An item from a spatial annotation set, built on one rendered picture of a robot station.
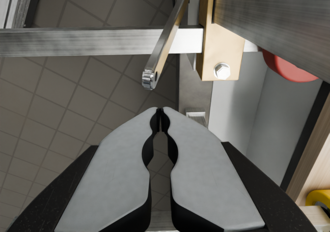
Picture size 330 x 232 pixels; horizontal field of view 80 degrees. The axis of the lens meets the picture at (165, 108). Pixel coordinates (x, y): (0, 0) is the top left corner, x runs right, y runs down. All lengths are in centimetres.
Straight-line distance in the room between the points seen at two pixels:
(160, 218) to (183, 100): 26
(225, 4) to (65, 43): 19
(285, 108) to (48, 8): 112
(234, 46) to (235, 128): 42
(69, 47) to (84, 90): 104
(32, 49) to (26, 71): 111
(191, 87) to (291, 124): 23
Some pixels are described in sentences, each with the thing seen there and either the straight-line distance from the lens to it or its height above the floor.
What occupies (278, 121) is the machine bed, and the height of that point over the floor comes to 72.
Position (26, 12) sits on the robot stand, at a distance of 113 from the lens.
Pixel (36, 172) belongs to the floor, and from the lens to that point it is 192.
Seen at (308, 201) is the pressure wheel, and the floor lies 91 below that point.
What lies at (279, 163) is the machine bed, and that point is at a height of 78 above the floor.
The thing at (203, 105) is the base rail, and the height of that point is 70.
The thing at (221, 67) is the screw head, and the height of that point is 88.
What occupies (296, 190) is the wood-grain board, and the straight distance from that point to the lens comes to 44.
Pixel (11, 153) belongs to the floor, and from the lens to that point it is 186.
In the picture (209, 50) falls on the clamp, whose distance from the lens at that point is 26.
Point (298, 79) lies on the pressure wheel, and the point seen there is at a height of 91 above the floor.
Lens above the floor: 111
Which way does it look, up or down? 60 degrees down
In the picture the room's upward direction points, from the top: 177 degrees clockwise
